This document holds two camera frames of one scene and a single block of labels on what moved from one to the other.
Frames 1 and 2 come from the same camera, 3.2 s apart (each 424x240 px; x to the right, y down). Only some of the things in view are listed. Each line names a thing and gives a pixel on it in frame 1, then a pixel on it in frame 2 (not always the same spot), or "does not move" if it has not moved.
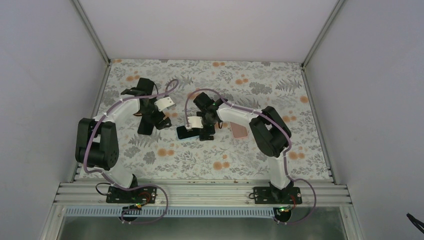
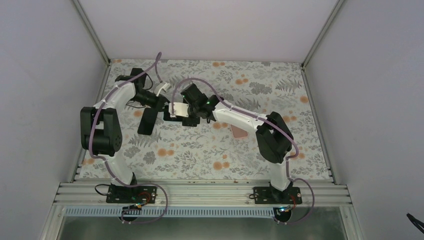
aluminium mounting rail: x=202 y=194 does not move
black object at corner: x=416 y=222 does not move
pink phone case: x=238 y=131 does not move
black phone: x=146 y=124 does not move
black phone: x=182 y=133 → x=165 y=116
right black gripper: x=210 y=131 → x=194 y=121
